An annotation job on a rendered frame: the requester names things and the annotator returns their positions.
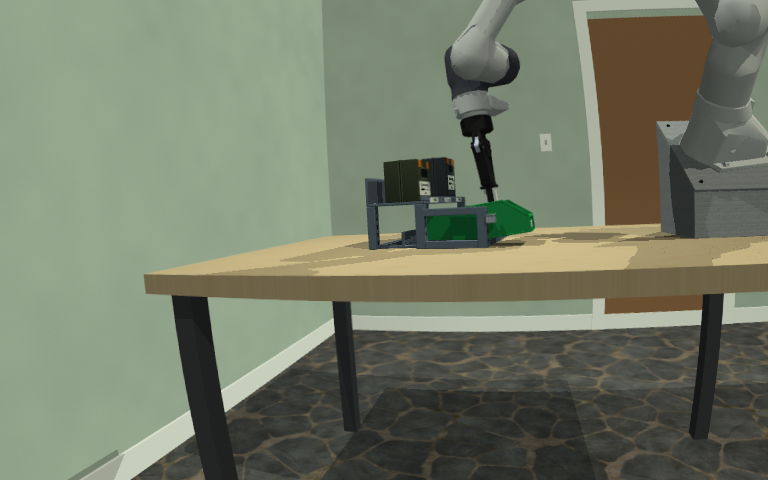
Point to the black tool case with orange latches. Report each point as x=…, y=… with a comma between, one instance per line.
x=442, y=176

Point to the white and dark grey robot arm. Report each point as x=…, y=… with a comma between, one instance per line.
x=721, y=132

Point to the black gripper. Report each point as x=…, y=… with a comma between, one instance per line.
x=477, y=127

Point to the olive green case with orange latches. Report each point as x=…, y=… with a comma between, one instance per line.
x=406, y=180

